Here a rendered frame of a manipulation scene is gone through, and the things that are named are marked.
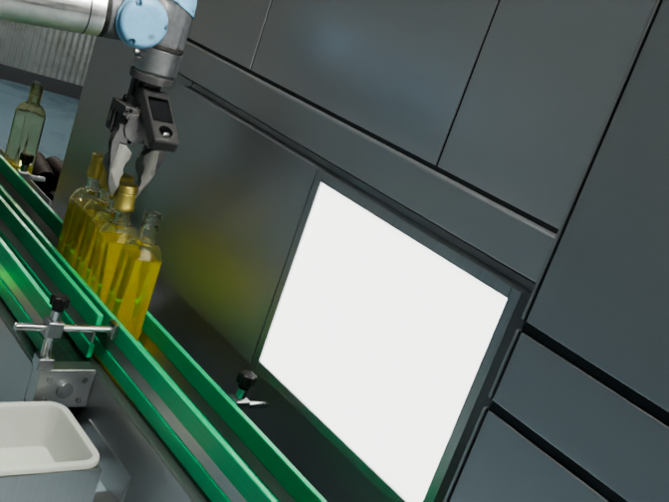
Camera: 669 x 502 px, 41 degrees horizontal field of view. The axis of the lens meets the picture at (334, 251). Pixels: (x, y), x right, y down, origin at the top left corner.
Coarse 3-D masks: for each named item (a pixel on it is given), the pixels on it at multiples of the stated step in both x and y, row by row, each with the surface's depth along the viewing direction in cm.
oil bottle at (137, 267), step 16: (128, 240) 150; (128, 256) 149; (144, 256) 149; (160, 256) 151; (128, 272) 149; (144, 272) 150; (112, 288) 152; (128, 288) 149; (144, 288) 151; (112, 304) 152; (128, 304) 151; (144, 304) 152; (128, 320) 152
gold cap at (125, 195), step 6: (120, 186) 151; (126, 186) 151; (132, 186) 151; (120, 192) 151; (126, 192) 151; (132, 192) 151; (120, 198) 151; (126, 198) 151; (132, 198) 152; (114, 204) 152; (120, 204) 151; (126, 204) 152; (132, 204) 152; (120, 210) 152; (126, 210) 152; (132, 210) 153
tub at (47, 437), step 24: (0, 408) 136; (24, 408) 138; (48, 408) 141; (0, 432) 137; (24, 432) 140; (48, 432) 142; (72, 432) 137; (0, 456) 136; (24, 456) 138; (48, 456) 140; (72, 456) 136; (96, 456) 131
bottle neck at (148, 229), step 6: (150, 210) 150; (144, 216) 149; (150, 216) 148; (156, 216) 148; (144, 222) 149; (150, 222) 148; (156, 222) 149; (144, 228) 149; (150, 228) 149; (156, 228) 150; (138, 234) 150; (144, 234) 149; (150, 234) 149; (144, 240) 149; (150, 240) 150
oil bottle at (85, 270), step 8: (96, 216) 159; (104, 216) 157; (112, 216) 157; (96, 224) 158; (96, 232) 158; (88, 240) 160; (96, 240) 157; (88, 248) 160; (88, 256) 159; (80, 264) 162; (88, 264) 159; (80, 272) 161; (88, 272) 159; (88, 280) 159
